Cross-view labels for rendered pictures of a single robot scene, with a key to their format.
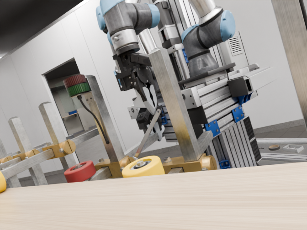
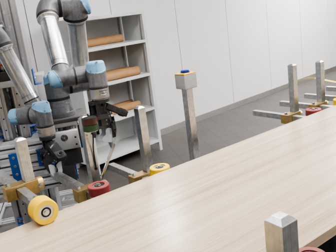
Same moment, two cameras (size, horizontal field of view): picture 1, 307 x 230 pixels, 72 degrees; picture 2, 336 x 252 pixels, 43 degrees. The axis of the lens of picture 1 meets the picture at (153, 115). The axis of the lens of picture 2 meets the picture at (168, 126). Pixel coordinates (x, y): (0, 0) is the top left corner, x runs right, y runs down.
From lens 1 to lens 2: 1.58 m
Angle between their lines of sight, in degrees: 67
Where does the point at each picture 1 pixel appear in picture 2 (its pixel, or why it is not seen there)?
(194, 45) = (63, 89)
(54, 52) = not seen: outside the picture
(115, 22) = (104, 81)
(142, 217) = (202, 167)
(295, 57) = (191, 119)
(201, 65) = (68, 109)
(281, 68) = not seen: hidden behind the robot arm
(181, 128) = (148, 151)
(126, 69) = (100, 113)
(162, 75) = (144, 121)
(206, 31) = not seen: hidden behind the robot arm
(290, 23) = (191, 106)
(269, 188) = (218, 155)
